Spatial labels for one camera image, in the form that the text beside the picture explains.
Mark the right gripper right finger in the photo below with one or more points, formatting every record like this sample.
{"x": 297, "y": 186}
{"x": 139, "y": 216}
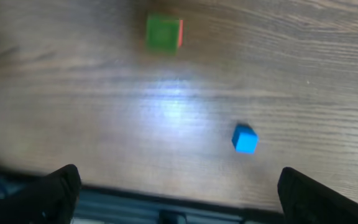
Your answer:
{"x": 309, "y": 202}

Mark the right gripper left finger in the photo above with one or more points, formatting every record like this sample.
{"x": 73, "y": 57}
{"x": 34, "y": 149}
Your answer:
{"x": 51, "y": 199}

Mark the blue cube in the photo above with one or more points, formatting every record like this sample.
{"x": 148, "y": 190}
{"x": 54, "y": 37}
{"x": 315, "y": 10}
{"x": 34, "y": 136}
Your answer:
{"x": 245, "y": 140}

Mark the green cube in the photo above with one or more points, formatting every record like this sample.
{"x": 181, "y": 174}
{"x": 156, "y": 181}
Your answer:
{"x": 162, "y": 32}

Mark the mounting rail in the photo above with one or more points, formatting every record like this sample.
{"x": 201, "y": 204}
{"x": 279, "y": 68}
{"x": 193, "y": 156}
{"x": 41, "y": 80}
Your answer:
{"x": 135, "y": 205}

